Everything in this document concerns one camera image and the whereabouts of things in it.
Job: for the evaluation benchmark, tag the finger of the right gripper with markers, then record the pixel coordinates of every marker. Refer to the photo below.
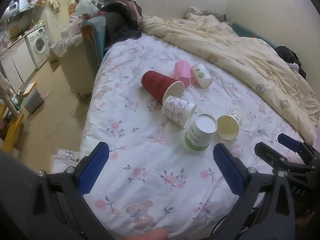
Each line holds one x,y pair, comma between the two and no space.
304,150
271,157

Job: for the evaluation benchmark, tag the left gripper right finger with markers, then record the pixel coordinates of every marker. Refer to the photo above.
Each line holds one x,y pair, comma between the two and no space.
264,209

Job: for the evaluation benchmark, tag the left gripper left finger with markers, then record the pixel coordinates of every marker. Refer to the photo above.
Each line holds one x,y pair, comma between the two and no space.
37,205

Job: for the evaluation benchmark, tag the green leaf paper cup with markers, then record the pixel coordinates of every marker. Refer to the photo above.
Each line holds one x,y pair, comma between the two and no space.
199,135

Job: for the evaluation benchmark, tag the colourful pattern paper cup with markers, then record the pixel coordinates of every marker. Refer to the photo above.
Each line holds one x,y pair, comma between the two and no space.
228,125

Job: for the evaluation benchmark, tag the panda pattern paper cup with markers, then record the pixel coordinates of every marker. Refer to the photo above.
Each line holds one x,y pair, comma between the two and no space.
178,110

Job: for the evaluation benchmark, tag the white green-dot paper cup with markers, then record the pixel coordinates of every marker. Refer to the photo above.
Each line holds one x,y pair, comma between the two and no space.
201,75

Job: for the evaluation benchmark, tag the pink faceted cup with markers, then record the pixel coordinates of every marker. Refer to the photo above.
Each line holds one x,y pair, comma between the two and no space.
182,72

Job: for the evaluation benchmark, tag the red paper cup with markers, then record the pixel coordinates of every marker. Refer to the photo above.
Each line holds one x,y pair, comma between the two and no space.
160,86

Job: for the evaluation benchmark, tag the cream bear-print duvet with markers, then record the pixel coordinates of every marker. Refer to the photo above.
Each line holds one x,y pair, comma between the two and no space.
251,60

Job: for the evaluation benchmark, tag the yellow wooden stool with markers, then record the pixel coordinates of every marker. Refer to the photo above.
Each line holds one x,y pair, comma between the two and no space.
9,131

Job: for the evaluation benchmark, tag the dark striped clothes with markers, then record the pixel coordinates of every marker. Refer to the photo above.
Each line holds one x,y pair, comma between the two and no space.
291,59

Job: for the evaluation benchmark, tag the grey trash bin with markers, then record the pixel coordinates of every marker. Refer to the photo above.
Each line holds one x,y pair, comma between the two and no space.
33,101

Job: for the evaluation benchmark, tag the floral white bed sheet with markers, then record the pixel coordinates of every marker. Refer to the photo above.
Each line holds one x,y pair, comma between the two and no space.
150,181

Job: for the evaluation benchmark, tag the white kitchen cabinet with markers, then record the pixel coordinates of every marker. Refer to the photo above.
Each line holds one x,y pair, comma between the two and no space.
18,64

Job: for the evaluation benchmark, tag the white washing machine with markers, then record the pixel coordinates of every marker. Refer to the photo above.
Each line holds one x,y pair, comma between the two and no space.
38,45

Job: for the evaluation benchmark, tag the white plastic bag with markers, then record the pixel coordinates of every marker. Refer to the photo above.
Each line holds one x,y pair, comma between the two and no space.
86,7

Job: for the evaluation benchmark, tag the pile of dark clothes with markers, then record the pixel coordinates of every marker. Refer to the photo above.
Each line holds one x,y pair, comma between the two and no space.
121,24

